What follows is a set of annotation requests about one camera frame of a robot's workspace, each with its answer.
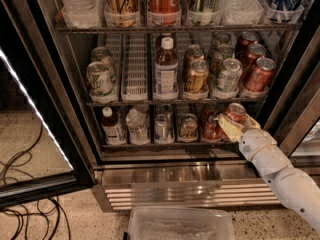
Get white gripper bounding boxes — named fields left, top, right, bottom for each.
left=218, top=114, right=292, bottom=178

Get red coke can bottom shelf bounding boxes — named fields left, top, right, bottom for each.
left=223, top=103, right=246, bottom=124

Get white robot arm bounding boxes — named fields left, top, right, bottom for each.
left=218, top=113, right=320, bottom=233

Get red coke can behind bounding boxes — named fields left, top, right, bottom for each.
left=201, top=104, right=221, bottom=143

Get white can middle front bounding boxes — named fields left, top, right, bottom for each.
left=215, top=58, right=242, bottom=93

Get white can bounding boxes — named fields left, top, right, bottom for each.
left=210, top=44, right=235, bottom=72
left=208, top=32, right=231, bottom=55
left=215, top=58, right=242, bottom=93

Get red can middle front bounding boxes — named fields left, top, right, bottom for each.
left=244, top=57, right=276, bottom=92

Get gold can bottom shelf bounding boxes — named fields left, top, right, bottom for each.
left=179, top=114, right=198, bottom=139

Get gold can shelf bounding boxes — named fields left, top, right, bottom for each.
left=104, top=0, right=139, bottom=27
left=179, top=114, right=198, bottom=139

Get right fridge glass door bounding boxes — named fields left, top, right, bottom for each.
left=274, top=62, right=320, bottom=167

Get gold can middle front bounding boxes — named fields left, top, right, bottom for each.
left=184, top=59, right=209, bottom=94

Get silver can bottom rear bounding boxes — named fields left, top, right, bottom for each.
left=159, top=104, right=174, bottom=121

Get silver can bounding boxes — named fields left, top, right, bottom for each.
left=155, top=114, right=169, bottom=141
left=159, top=104, right=174, bottom=121

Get silver can bottom front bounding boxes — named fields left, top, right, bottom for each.
left=155, top=114, right=169, bottom=141

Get red can middle rear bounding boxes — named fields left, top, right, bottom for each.
left=235, top=31, right=259, bottom=55

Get gold can middle rear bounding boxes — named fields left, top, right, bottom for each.
left=183, top=44, right=205, bottom=69

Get white can middle rear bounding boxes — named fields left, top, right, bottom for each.
left=208, top=32, right=231, bottom=55

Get clear water bottle bottom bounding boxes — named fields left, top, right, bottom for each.
left=126, top=108, right=150, bottom=145

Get stainless steel fridge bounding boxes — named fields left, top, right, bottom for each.
left=4, top=0, right=320, bottom=213

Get brown tea bottle bottom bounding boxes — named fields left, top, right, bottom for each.
left=101, top=106, right=126, bottom=146

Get brown tea bottle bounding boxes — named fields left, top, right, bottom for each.
left=101, top=106, right=126, bottom=146
left=154, top=37, right=178, bottom=96

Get green can top shelf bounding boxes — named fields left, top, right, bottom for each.
left=187, top=0, right=222, bottom=26

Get empty white shelf glider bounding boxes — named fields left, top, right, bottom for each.
left=121, top=34, right=148, bottom=102

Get green 7up can front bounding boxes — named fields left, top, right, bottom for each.
left=87, top=62, right=113, bottom=97

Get red coke can top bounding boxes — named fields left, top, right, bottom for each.
left=149, top=0, right=180, bottom=26

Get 7up can rear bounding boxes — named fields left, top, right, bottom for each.
left=91, top=46, right=116, bottom=80

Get gold can top shelf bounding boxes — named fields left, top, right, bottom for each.
left=104, top=0, right=139, bottom=27

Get open fridge glass door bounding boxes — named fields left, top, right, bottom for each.
left=0, top=0, right=94, bottom=209

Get brown tea bottle middle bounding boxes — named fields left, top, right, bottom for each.
left=154, top=37, right=178, bottom=96

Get water bottle top right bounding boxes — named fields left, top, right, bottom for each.
left=221, top=0, right=263, bottom=25

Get blue cans top right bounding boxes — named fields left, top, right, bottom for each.
left=263, top=0, right=304, bottom=24

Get clear plastic bin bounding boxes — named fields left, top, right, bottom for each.
left=123, top=206, right=235, bottom=240

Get water bottle top left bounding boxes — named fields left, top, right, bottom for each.
left=62, top=0, right=103, bottom=29

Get black floor cables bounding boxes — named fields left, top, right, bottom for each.
left=0, top=123, right=72, bottom=240

